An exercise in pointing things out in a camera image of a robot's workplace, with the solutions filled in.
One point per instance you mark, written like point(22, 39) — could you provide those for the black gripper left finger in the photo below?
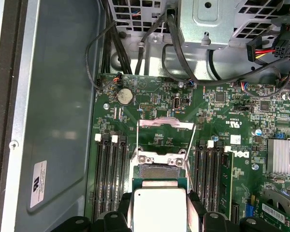
point(113, 222)

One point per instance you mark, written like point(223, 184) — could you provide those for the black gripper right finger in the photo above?
point(217, 223)

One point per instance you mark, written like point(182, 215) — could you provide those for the silver CPU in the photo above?
point(159, 210)

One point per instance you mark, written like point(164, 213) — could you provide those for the metal locking lever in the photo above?
point(190, 142)

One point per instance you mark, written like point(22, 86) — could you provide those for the metal socket cover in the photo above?
point(164, 123)

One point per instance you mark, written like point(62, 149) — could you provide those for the black expansion slot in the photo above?
point(235, 213)

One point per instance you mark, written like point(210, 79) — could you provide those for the blue expansion slot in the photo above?
point(252, 205)

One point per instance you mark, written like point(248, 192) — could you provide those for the green RAM stick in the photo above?
point(228, 183)

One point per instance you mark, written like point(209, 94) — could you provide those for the graphics card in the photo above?
point(278, 212)

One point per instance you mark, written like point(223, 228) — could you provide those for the silver finned heat sink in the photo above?
point(282, 157)

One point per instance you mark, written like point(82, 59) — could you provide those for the green motherboard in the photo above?
point(133, 116)

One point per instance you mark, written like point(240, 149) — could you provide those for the silver coin battery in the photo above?
point(122, 96)

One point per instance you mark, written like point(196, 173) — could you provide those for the silver USB port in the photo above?
point(177, 103)

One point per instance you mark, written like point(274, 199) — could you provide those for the black PC case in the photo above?
point(58, 96)

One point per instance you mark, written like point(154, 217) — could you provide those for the black power connector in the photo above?
point(252, 52)

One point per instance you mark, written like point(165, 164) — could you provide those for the silver drive cage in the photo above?
point(140, 14)

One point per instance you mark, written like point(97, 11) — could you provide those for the silver metal bracket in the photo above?
point(203, 26)

